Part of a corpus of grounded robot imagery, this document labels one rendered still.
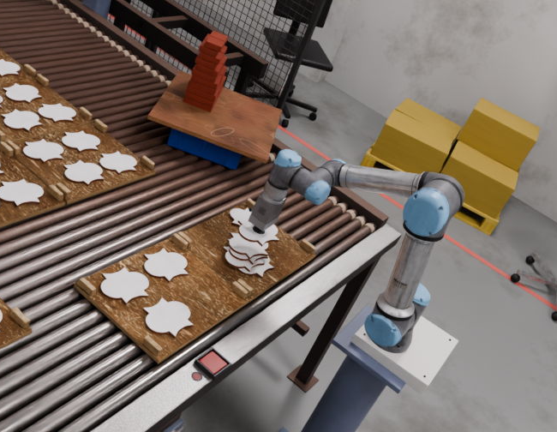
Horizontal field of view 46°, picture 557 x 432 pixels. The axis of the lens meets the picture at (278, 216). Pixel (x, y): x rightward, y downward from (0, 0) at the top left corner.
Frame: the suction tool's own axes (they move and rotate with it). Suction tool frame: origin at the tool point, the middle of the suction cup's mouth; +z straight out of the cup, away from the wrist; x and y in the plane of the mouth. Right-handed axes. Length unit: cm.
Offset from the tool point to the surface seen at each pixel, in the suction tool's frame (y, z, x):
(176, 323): 43.6, 10.7, 4.1
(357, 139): -332, 105, -73
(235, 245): 2.8, 7.7, -4.6
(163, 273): 30.6, 10.7, -12.1
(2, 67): -7, 11, -132
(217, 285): 19.3, 11.7, 1.5
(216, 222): -6.6, 11.7, -18.5
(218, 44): -53, -27, -66
